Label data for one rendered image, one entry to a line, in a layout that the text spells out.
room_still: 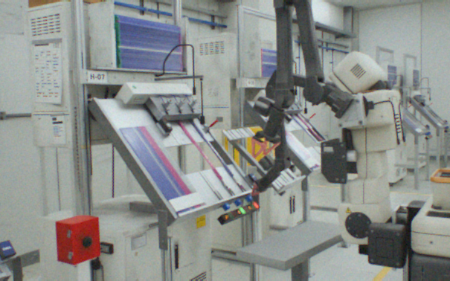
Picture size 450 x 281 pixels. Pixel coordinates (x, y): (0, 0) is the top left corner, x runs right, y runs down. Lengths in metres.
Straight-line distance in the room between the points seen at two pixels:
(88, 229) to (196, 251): 1.00
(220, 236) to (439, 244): 2.32
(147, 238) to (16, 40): 2.06
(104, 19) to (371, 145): 1.39
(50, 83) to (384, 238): 1.73
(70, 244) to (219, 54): 2.15
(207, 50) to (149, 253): 1.79
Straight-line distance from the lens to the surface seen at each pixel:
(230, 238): 3.71
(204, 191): 2.32
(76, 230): 1.86
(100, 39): 2.46
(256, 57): 3.56
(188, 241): 2.68
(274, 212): 3.51
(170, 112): 2.51
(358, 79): 1.85
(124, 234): 2.30
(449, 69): 9.73
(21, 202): 3.93
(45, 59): 2.59
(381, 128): 1.86
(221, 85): 3.59
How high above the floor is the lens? 1.21
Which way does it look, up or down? 5 degrees down
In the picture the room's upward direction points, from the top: 2 degrees counter-clockwise
